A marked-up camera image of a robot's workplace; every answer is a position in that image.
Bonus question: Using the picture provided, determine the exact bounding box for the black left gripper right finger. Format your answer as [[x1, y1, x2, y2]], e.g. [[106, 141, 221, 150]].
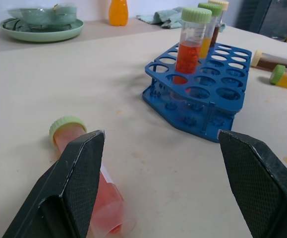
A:
[[217, 129, 287, 238]]

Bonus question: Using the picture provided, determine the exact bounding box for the brown liquid tube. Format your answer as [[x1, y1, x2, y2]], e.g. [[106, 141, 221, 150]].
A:
[[208, 0, 230, 48], [251, 50, 287, 72]]

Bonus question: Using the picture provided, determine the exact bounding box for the orange juice bottle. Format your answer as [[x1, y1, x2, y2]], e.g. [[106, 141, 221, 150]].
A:
[[109, 0, 129, 27]]

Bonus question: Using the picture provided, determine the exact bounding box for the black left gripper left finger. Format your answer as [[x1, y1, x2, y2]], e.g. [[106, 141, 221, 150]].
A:
[[2, 129, 106, 238]]

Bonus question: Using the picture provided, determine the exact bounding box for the green plate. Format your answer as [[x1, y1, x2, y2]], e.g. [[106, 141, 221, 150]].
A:
[[0, 17, 85, 43]]

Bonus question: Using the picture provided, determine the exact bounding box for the blue tube rack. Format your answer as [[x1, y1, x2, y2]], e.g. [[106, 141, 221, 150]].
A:
[[142, 42, 253, 143]]

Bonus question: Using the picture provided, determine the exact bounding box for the dark cabinet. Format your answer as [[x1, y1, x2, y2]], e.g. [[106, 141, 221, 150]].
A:
[[234, 0, 287, 40]]

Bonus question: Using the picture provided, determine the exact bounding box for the teal cloth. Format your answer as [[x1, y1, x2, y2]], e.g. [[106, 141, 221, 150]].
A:
[[135, 6, 226, 33]]

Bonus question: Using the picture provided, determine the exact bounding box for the red-orange liquid tube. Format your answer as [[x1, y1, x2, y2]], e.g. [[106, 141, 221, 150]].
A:
[[174, 7, 213, 75]]

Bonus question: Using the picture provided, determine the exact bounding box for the pink liquid tube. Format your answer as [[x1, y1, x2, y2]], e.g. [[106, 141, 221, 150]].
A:
[[49, 116, 137, 236]]

